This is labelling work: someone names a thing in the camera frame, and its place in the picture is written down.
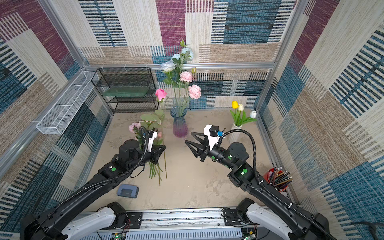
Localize pink carnation stem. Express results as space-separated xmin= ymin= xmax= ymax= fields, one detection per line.
xmin=129 ymin=122 xmax=145 ymax=145

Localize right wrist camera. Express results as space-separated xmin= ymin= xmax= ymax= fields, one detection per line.
xmin=204 ymin=125 xmax=225 ymax=150

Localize pencils in red cup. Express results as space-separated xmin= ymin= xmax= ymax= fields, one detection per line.
xmin=271 ymin=168 xmax=293 ymax=191

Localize green mat on shelf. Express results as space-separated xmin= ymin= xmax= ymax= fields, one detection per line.
xmin=102 ymin=87 xmax=150 ymax=97

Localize magenta rose stem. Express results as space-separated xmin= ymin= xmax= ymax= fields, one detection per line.
xmin=139 ymin=88 xmax=169 ymax=180

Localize yellow tulip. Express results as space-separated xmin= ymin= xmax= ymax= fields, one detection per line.
xmin=232 ymin=101 xmax=239 ymax=110

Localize white tulip bud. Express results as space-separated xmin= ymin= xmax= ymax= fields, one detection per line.
xmin=250 ymin=111 xmax=257 ymax=119

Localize purple glass vase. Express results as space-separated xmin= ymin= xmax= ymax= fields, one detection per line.
xmin=170 ymin=106 xmax=188 ymax=138

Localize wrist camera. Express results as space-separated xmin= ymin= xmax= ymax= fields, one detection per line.
xmin=204 ymin=125 xmax=225 ymax=150
xmin=146 ymin=131 xmax=158 ymax=153

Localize pink rose bouquet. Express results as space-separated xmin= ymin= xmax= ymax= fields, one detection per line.
xmin=160 ymin=40 xmax=202 ymax=116

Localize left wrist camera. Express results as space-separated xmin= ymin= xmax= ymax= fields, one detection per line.
xmin=146 ymin=131 xmax=158 ymax=153

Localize black wire shelf rack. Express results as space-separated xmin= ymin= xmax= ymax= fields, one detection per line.
xmin=92 ymin=67 xmax=159 ymax=114

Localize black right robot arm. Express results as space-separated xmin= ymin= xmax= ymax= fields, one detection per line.
xmin=185 ymin=125 xmax=334 ymax=240

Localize white wire mesh basket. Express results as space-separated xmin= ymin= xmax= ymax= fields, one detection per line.
xmin=36 ymin=71 xmax=95 ymax=135

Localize red cup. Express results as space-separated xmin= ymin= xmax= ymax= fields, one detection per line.
xmin=263 ymin=168 xmax=288 ymax=192

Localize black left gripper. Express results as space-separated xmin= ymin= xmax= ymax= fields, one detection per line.
xmin=127 ymin=144 xmax=167 ymax=173

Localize grey blue small case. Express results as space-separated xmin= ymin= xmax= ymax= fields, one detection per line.
xmin=117 ymin=184 xmax=140 ymax=199

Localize cream white tulip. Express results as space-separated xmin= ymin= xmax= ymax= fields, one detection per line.
xmin=238 ymin=104 xmax=244 ymax=112

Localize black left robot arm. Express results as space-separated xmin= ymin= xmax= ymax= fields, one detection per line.
xmin=20 ymin=127 xmax=166 ymax=240

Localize white ribbed vase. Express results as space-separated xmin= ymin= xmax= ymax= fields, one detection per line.
xmin=228 ymin=123 xmax=242 ymax=144

